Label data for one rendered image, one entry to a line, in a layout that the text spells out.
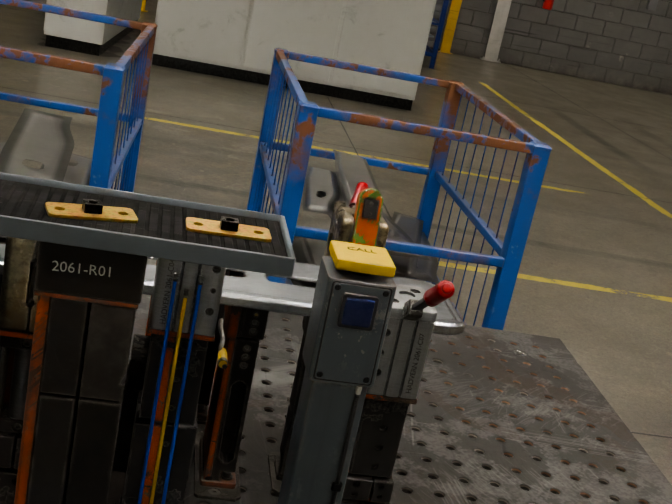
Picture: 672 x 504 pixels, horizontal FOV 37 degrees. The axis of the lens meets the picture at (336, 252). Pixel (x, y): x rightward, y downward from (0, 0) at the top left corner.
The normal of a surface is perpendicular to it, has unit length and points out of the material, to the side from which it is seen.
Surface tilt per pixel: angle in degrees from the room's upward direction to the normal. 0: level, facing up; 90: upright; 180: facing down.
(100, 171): 90
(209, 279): 90
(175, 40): 90
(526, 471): 0
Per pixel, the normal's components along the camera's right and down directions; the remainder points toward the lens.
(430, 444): 0.19, -0.93
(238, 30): 0.11, 0.33
